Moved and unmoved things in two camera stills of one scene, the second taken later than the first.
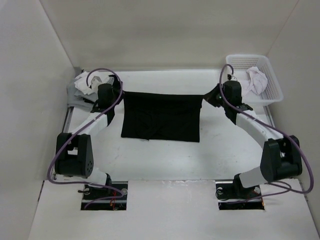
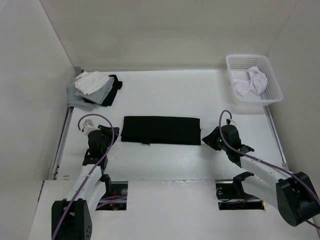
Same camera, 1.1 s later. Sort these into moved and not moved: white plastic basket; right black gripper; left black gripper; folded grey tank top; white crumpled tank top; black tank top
Moved: right black gripper; left black gripper; black tank top
Not moved: folded grey tank top; white plastic basket; white crumpled tank top
